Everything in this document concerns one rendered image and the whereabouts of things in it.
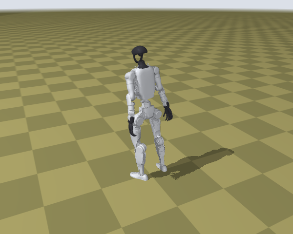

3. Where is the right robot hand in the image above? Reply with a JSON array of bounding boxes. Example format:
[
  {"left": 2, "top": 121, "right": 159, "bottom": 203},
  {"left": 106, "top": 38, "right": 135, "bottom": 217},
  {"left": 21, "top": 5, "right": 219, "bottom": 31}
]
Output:
[{"left": 163, "top": 102, "right": 173, "bottom": 121}]

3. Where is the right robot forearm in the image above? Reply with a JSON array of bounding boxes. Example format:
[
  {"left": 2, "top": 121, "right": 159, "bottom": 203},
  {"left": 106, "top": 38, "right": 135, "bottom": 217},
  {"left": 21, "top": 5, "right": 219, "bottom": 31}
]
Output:
[{"left": 158, "top": 88, "right": 168, "bottom": 106}]

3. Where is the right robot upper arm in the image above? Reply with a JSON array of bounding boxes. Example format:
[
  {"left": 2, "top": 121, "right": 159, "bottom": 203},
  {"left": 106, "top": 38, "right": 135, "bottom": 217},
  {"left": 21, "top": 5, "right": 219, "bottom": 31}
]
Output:
[{"left": 153, "top": 66, "right": 163, "bottom": 91}]

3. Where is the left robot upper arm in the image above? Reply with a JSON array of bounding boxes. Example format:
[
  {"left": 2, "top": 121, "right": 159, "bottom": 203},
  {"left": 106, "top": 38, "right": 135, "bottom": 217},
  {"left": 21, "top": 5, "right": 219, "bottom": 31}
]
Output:
[{"left": 125, "top": 70, "right": 136, "bottom": 101}]

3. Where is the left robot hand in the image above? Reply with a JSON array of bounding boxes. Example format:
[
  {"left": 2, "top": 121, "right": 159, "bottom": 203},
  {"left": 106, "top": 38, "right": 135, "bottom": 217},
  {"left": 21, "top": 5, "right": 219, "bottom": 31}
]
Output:
[{"left": 128, "top": 117, "right": 136, "bottom": 137}]

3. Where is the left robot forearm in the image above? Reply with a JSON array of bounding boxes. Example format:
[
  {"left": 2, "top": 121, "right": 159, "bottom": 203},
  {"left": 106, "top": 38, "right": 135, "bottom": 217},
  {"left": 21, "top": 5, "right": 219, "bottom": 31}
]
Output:
[{"left": 126, "top": 94, "right": 135, "bottom": 121}]

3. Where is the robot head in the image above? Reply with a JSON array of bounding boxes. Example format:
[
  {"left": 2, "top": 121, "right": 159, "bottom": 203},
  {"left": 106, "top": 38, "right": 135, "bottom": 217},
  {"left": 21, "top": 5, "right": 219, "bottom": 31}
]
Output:
[{"left": 131, "top": 46, "right": 149, "bottom": 69}]

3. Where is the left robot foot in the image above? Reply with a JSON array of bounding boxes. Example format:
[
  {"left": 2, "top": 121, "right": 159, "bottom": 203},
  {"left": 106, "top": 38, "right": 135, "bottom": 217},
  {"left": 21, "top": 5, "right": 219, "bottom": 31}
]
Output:
[{"left": 130, "top": 172, "right": 148, "bottom": 181}]

